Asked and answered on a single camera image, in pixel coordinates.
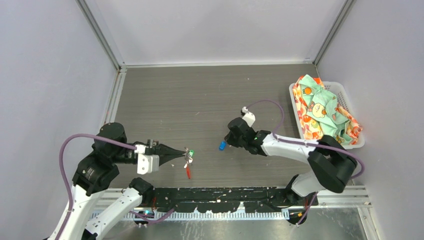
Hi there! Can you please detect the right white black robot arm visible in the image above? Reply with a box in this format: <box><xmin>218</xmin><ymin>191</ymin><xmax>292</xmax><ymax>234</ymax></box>
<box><xmin>224</xmin><ymin>117</ymin><xmax>359</xmax><ymax>205</ymax></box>

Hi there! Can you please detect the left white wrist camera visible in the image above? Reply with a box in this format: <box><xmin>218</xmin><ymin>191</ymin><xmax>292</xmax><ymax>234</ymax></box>
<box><xmin>136</xmin><ymin>153</ymin><xmax>160</xmax><ymax>175</ymax></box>

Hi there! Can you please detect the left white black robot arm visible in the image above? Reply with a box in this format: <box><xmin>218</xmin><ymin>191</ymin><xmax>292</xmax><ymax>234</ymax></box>
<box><xmin>48</xmin><ymin>122</ymin><xmax>193</xmax><ymax>240</ymax></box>

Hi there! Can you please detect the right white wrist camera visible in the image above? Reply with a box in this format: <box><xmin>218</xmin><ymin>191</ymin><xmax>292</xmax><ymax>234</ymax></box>
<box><xmin>242</xmin><ymin>111</ymin><xmax>256</xmax><ymax>128</ymax></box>

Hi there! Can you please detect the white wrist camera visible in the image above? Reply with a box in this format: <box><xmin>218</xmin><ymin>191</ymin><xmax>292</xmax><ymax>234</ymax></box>
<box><xmin>136</xmin><ymin>153</ymin><xmax>160</xmax><ymax>175</ymax></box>
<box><xmin>242</xmin><ymin>111</ymin><xmax>256</xmax><ymax>128</ymax></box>

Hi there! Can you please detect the colourful patterned cloth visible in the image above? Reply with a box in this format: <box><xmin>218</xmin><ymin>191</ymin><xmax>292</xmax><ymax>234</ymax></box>
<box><xmin>289</xmin><ymin>74</ymin><xmax>365</xmax><ymax>149</ymax></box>

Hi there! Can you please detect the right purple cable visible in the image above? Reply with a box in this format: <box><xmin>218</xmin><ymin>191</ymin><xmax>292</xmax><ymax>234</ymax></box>
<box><xmin>241</xmin><ymin>99</ymin><xmax>365</xmax><ymax>227</ymax></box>

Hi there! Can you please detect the aluminium frame rail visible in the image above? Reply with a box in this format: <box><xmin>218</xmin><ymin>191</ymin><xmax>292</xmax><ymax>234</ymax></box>
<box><xmin>70</xmin><ymin>185</ymin><xmax>373</xmax><ymax>221</ymax></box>

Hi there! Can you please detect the white plastic basket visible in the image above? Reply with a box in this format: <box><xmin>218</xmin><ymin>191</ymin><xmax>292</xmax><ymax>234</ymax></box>
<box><xmin>288</xmin><ymin>81</ymin><xmax>366</xmax><ymax>151</ymax></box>

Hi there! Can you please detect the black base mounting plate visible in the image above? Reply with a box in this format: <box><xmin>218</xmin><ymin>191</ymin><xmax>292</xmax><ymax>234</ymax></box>
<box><xmin>139</xmin><ymin>186</ymin><xmax>318</xmax><ymax>214</ymax></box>

